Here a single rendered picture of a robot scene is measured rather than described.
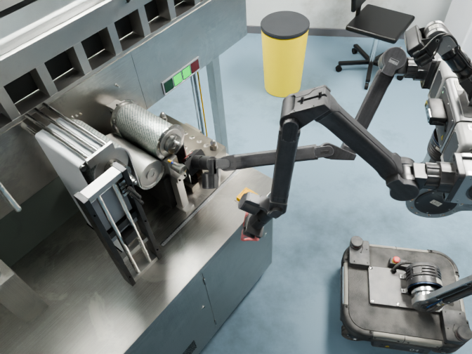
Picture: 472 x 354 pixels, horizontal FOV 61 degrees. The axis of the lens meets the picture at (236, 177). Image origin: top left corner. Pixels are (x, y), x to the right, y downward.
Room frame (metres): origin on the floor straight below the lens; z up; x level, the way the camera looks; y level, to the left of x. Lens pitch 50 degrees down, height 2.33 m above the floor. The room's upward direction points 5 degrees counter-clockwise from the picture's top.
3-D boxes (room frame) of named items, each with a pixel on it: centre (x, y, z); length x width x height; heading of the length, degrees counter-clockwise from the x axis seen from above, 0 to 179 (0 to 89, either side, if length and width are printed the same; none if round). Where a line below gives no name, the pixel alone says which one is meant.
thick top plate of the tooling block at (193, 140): (1.34, 0.24, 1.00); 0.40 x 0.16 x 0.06; 47
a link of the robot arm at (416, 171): (0.68, -0.48, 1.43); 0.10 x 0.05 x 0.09; 77
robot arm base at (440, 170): (0.67, -0.55, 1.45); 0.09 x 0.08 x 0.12; 167
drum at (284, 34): (2.97, -0.50, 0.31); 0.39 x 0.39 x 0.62
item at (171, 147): (1.09, 0.23, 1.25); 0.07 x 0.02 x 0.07; 137
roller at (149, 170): (1.10, 0.41, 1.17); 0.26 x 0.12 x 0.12; 47
